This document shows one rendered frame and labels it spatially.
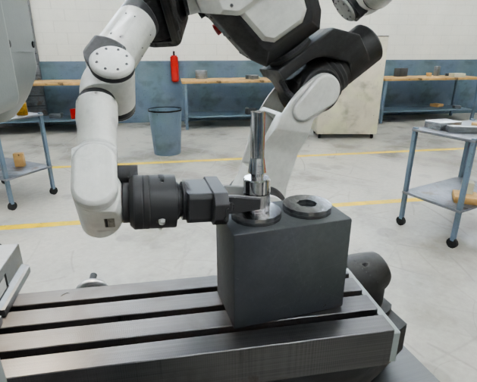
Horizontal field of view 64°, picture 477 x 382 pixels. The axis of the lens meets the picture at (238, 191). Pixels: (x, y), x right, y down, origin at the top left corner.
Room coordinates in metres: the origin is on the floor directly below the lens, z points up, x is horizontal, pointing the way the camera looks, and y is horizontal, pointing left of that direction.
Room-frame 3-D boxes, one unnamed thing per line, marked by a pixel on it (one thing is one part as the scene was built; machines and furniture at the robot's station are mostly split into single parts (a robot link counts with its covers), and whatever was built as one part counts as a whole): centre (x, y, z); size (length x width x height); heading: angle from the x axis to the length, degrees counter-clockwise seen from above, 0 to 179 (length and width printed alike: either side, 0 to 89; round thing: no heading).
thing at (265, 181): (0.63, -0.03, 1.20); 0.05 x 0.05 x 0.01
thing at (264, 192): (0.63, -0.03, 1.17); 0.05 x 0.05 x 0.05
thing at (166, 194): (0.59, 0.09, 1.17); 0.13 x 0.12 x 0.10; 15
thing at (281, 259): (0.64, -0.08, 1.04); 0.22 x 0.12 x 0.20; 107
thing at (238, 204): (0.59, -0.01, 1.17); 0.06 x 0.02 x 0.03; 105
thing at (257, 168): (0.63, -0.03, 1.26); 0.03 x 0.03 x 0.11
